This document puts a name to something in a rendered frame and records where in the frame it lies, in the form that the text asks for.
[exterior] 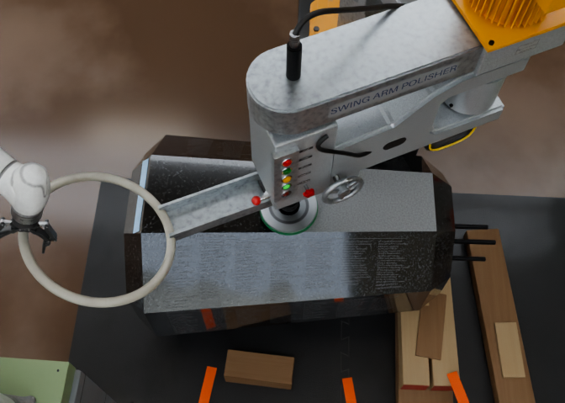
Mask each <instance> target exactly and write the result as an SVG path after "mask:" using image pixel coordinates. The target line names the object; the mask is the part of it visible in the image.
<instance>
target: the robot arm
mask: <svg viewBox="0 0 565 403"><path fill-rule="evenodd" d="M0 194H1V195H2V196H3V197H4V198H5V199H6V200H7V201H8V202H9V203H10V204H11V216H12V217H13V218H12V219H11V220H5V218H4V217H2V218H1V219H0V238H2V237H4V236H7V235H9V234H11V233H12V234H13V233H16V232H31V233H32V234H34V235H37V236H39V237H40V238H42V239H43V244H42V253H45V248H46V246H49V245H50V242H51V241H57V234H56V232H55V231H54V229H53V228H52V227H51V225H50V224H49V220H45V222H40V219H41V217H42V214H43V211H44V208H45V205H46V204H47V201H48V199H49V196H50V176H49V174H48V172H47V171H46V169H45V168H44V167H43V166H41V165H40V164H38V163H34V162H30V163H25V164H23V163H20V162H18V161H17V160H15V159H14V158H13V157H11V156H10V155H9V154H8V153H7V152H6V151H4V150H3V149H1V148H0ZM40 226H42V227H43V229H42V228H41V227H40ZM0 403H36V399H35V397H33V396H31V395H30V396H16V395H6V394H1V393H0Z"/></svg>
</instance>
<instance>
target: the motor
mask: <svg viewBox="0 0 565 403"><path fill-rule="evenodd" d="M452 1H453V3H454V4H455V6H456V7H457V9H458V10H459V12H460V13H461V15H462V16H463V17H464V19H465V20H466V22H467V24H468V25H469V26H470V28H471V29H472V31H473V33H474V34H475V35H476V36H477V38H478V40H479V41H480V42H481V44H482V45H483V47H484V49H485V50H486V51H487V52H488V53H489V52H491V51H494V50H498V49H501V48H503V47H505V46H508V45H513V44H514V43H517V42H520V41H522V40H527V39H529V38H531V37H534V36H537V35H539V34H543V33H546V32H548V31H551V30H554V29H557V28H560V27H562V26H565V0H452Z"/></svg>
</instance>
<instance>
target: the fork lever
mask: <svg viewBox="0 0 565 403"><path fill-rule="evenodd" d="M258 180H261V178H260V176H259V174H258V172H253V173H250V174H247V175H245V176H242V177H240V178H236V179H233V180H230V181H228V182H225V183H221V184H219V185H216V186H213V187H211V188H207V189H205V190H202V191H199V192H196V193H194V194H190V195H188V196H185V197H182V198H180V199H175V200H173V201H171V202H168V203H165V204H161V205H158V209H159V210H163V209H164V210H165V211H166V212H167V214H168V216H169V218H170V220H171V222H172V226H173V229H174V232H172V233H170V234H168V235H169V237H170V238H176V241H177V240H180V239H182V238H185V237H187V236H191V235H194V234H196V233H199V232H201V231H205V230H207V229H210V228H213V227H215V226H217V225H222V224H224V223H226V222H229V221H232V220H235V219H238V218H240V217H243V216H245V215H249V214H252V213H254V212H257V211H259V210H262V209H265V208H268V207H271V206H273V205H272V202H271V200H270V198H269V199H265V200H262V201H261V203H260V204H259V205H254V204H253V203H252V202H251V200H252V198H253V197H254V196H259V197H261V196H264V193H263V191H262V189H261V186H260V184H259V182H258Z"/></svg>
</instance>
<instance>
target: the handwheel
mask: <svg viewBox="0 0 565 403"><path fill-rule="evenodd" d="M333 180H334V181H335V182H334V183H333V184H331V185H330V186H329V187H328V188H327V189H326V190H325V191H324V192H323V194H322V197H321V199H322V201H323V202H324V203H325V204H337V203H340V202H342V201H345V200H347V199H349V198H350V197H352V196H353V195H355V194H356V193H357V192H359V191H360V189H361V188H362V186H363V184H364V182H363V179H362V178H361V177H358V176H351V177H347V178H342V179H340V177H339V175H335V176H334V177H333ZM349 182H351V183H349ZM347 183H349V184H347ZM357 183H358V184H357ZM355 184H357V186H356V187H355V188H354V189H352V191H351V190H350V188H351V187H352V186H354V185H355ZM329 194H337V195H338V197H339V198H335V199H327V196H328V195H329Z"/></svg>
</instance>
